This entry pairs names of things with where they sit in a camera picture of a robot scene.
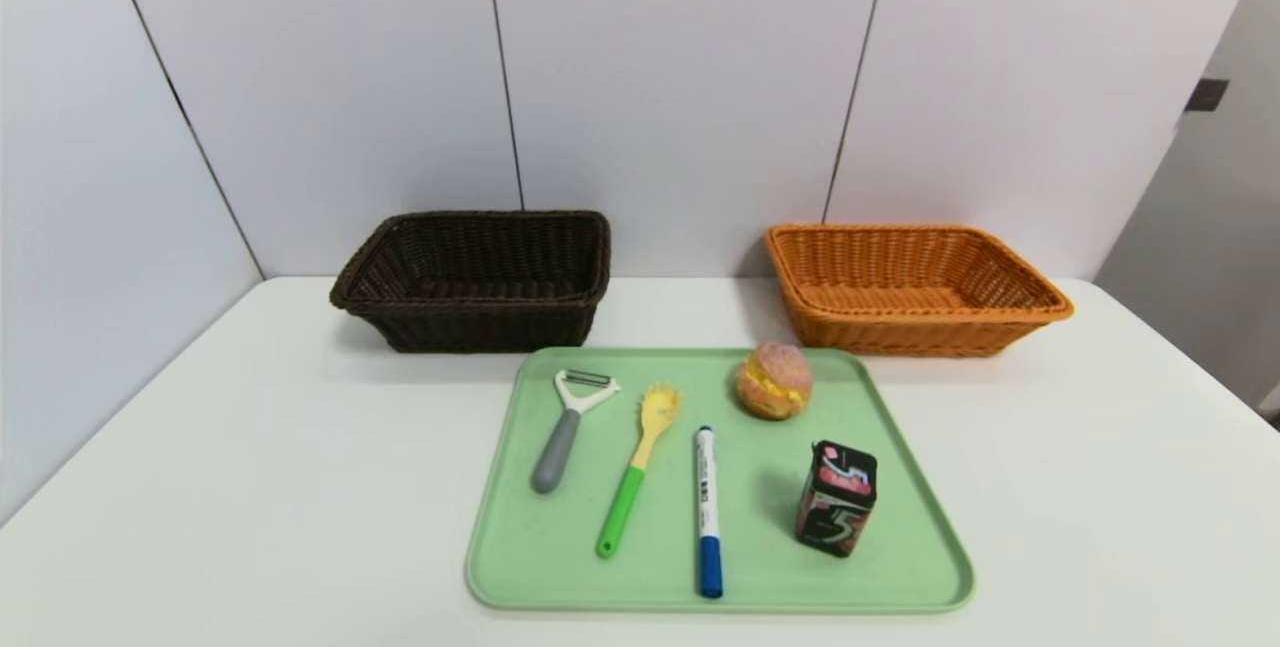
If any white peeler grey handle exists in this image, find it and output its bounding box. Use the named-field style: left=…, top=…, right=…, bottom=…
left=530, top=369, right=621, bottom=495

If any white marker blue cap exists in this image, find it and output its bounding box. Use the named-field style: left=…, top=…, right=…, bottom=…
left=695, top=426, right=724, bottom=599

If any dark wall-mounted plate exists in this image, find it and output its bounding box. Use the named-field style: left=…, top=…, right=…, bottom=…
left=1185, top=77, right=1231, bottom=114

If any black strawberry gum box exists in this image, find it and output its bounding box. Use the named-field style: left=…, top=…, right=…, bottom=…
left=795, top=440, right=879, bottom=558

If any yellow pasta fork green handle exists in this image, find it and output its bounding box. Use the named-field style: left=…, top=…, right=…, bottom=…
left=596, top=384, right=683, bottom=560

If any light green plastic tray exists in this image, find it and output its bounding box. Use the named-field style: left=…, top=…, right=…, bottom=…
left=465, top=346, right=976, bottom=615

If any pink yellow bun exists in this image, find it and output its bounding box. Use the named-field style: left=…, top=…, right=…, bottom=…
left=736, top=343, right=814, bottom=421

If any dark brown wicker basket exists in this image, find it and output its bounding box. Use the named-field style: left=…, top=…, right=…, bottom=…
left=330, top=210, right=612, bottom=354

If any orange wicker basket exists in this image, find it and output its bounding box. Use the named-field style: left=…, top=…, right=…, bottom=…
left=766, top=223, right=1075, bottom=358

